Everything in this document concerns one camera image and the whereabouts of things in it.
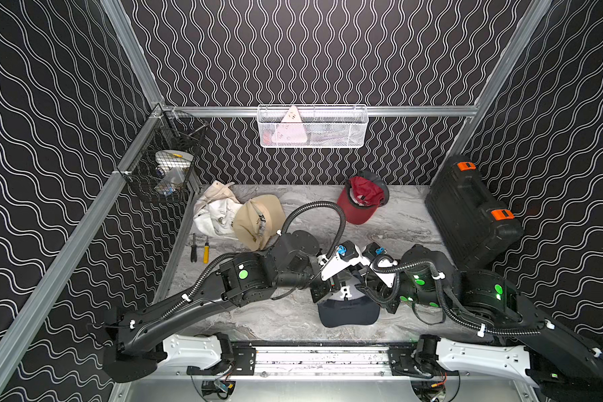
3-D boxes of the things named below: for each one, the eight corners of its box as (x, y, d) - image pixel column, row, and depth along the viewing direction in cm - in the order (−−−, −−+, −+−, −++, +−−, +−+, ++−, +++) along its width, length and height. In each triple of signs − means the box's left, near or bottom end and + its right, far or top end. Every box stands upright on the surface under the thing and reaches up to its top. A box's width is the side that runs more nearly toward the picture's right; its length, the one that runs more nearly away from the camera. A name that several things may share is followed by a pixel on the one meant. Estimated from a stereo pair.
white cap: (198, 243, 102) (190, 229, 94) (208, 211, 113) (201, 196, 105) (235, 243, 102) (229, 229, 94) (241, 211, 113) (237, 196, 105)
